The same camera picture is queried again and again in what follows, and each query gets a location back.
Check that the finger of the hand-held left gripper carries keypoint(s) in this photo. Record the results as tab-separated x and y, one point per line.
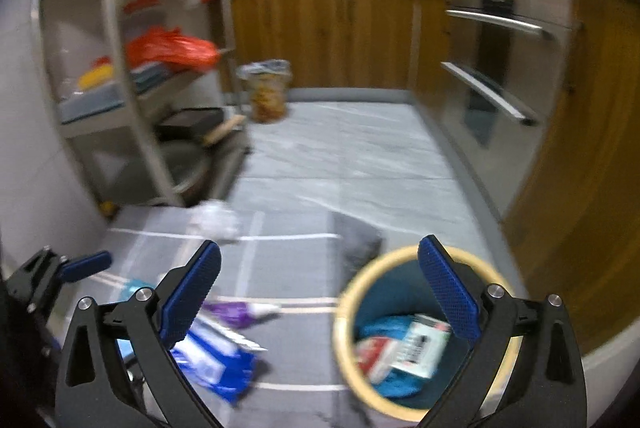
85	265

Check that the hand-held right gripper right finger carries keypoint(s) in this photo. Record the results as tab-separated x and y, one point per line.
450	293

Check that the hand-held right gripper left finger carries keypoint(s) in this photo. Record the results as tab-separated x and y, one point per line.
192	293

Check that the purple bottle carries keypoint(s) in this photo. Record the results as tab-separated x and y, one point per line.
235	313

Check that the teal printed wrapper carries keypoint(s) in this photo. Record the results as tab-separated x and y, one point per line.
132	289

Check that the blue bin yellow rim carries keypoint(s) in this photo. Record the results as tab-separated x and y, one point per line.
395	293

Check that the white printed packet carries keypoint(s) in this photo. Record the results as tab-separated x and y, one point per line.
420	348

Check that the blue white packet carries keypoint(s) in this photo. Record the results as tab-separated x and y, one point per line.
215	363

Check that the clear plastic bag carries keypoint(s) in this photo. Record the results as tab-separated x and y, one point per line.
215	220

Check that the red floral packet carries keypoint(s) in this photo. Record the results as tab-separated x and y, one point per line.
375	353

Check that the blue plastic bag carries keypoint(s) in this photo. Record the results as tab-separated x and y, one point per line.
395	388

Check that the yellow sponge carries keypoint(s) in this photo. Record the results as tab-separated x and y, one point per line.
109	208

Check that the grey checked mat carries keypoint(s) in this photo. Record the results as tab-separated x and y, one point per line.
300	268

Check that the metal wok lid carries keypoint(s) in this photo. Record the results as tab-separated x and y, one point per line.
185	168

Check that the grey blue tray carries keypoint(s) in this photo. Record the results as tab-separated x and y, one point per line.
90	105

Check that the yellow packet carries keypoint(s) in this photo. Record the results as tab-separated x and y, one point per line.
95	78

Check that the waste basket with plastic liner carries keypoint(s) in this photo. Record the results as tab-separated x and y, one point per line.
265	93

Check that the stainless built-in oven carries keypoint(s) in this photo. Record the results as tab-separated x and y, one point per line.
500	73

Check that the metal shelf rack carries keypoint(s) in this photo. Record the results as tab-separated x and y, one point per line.
112	33

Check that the clear container red lid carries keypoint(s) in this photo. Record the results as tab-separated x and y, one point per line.
142	8

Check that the wooden kitchen cabinets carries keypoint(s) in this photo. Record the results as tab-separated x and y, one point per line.
325	33

